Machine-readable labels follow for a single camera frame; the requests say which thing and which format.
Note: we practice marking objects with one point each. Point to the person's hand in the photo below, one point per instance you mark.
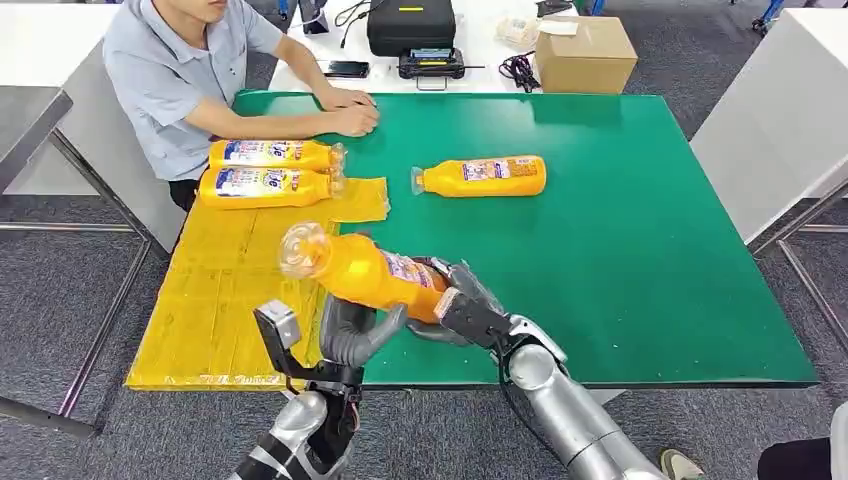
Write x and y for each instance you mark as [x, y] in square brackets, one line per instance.
[358, 120]
[344, 98]

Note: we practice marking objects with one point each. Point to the brown cardboard box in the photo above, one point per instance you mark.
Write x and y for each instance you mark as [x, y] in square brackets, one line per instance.
[586, 60]

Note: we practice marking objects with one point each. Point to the black carrying case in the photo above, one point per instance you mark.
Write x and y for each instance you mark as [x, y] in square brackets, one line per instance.
[411, 26]

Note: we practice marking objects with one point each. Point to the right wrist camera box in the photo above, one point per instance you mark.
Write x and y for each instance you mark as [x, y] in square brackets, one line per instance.
[472, 322]

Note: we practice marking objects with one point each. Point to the white table with metal legs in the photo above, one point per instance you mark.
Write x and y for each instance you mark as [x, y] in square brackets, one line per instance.
[775, 119]

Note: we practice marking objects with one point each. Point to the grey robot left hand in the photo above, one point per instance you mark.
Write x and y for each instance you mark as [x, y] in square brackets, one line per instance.
[348, 338]

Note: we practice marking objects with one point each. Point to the black handheld controller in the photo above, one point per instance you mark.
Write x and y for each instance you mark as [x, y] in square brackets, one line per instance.
[430, 64]

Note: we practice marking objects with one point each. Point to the white table with grey side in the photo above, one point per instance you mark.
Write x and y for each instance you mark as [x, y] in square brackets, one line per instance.
[73, 73]

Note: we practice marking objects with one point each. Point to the white desk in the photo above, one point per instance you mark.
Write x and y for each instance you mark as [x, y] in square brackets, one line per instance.
[477, 46]

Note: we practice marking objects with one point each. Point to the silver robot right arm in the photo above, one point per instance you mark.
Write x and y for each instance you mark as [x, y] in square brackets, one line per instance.
[570, 411]

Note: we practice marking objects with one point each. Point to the white paper piece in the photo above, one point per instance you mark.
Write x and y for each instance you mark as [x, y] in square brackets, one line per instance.
[558, 27]

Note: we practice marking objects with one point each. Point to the green table mat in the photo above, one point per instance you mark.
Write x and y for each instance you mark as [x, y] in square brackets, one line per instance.
[629, 232]

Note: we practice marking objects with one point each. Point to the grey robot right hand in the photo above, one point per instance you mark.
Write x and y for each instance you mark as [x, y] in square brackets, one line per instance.
[472, 281]

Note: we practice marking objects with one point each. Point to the person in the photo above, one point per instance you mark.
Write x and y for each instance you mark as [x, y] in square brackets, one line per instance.
[166, 79]

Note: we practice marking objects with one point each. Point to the yellow sheet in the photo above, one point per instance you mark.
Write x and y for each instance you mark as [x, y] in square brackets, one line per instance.
[218, 285]

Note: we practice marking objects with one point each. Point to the person's left hand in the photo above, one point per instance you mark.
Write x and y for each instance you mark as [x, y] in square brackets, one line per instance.
[344, 98]

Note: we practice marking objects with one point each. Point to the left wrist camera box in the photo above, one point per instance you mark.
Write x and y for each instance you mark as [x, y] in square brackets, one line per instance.
[278, 326]

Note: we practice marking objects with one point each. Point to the orange drink bottle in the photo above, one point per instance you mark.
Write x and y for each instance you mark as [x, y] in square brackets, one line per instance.
[265, 195]
[265, 159]
[371, 275]
[484, 184]

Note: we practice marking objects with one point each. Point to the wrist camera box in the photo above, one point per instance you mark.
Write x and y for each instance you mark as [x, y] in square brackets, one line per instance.
[278, 326]
[472, 322]

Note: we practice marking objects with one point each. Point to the person's right hand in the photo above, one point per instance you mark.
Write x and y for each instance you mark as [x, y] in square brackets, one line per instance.
[358, 120]

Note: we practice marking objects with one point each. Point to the black smartphone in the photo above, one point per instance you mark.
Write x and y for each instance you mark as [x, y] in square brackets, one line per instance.
[347, 69]

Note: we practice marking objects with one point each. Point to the small black device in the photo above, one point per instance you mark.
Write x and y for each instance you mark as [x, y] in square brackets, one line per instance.
[553, 7]

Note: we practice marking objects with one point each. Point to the beige shoe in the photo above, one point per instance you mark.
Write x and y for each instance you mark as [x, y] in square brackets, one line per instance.
[679, 465]

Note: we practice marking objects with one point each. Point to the clear plastic bag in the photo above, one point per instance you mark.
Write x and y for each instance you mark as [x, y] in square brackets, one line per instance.
[518, 32]

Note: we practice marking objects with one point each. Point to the black phone stand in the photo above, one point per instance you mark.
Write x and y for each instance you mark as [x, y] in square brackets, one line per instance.
[312, 16]

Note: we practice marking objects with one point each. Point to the metal table frame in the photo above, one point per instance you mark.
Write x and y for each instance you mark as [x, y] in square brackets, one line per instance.
[66, 227]
[828, 228]

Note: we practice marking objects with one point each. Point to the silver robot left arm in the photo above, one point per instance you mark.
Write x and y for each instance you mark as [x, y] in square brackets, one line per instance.
[298, 424]

